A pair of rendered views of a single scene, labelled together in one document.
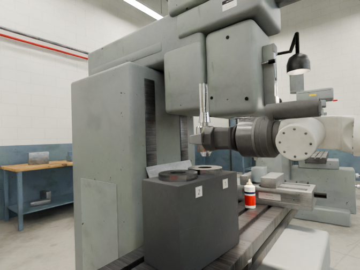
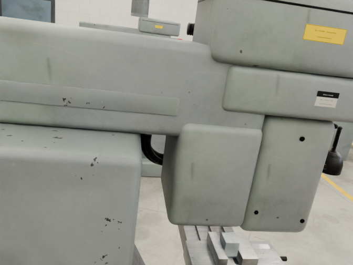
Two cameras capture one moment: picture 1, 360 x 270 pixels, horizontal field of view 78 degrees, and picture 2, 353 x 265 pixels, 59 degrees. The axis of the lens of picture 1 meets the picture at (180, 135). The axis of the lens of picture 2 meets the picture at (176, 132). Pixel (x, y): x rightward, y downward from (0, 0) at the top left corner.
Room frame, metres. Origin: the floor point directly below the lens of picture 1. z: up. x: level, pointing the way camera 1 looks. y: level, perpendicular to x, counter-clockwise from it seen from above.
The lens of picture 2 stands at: (0.51, 0.53, 1.78)
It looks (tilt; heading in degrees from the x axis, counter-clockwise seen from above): 18 degrees down; 312
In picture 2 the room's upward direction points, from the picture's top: 8 degrees clockwise
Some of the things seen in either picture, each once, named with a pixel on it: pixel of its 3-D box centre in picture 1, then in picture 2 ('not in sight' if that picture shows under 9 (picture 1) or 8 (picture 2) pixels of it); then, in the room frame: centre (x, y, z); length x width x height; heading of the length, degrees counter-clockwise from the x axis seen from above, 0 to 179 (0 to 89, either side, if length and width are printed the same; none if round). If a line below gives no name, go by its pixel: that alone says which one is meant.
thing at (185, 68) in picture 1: (197, 84); (204, 159); (0.96, -0.08, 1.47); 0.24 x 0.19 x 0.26; 142
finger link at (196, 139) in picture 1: (198, 139); not in sight; (0.56, -0.05, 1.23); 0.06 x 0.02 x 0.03; 48
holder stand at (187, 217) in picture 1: (193, 210); not in sight; (0.54, -0.03, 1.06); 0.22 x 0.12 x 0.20; 136
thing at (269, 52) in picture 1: (270, 75); not in sight; (0.77, -0.32, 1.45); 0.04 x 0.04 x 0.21; 52
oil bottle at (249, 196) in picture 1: (249, 193); not in sight; (0.87, -0.26, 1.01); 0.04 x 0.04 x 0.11
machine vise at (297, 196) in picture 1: (267, 187); (234, 256); (0.96, -0.37, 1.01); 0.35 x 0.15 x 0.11; 53
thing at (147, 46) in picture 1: (147, 58); (87, 74); (1.15, 0.16, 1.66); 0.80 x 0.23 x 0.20; 52
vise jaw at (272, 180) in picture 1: (272, 179); (242, 248); (0.94, -0.39, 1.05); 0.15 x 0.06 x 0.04; 143
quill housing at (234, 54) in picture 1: (239, 75); (271, 163); (0.84, -0.23, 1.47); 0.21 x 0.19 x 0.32; 142
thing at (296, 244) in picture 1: (246, 247); not in sight; (0.84, -0.24, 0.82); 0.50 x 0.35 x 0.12; 52
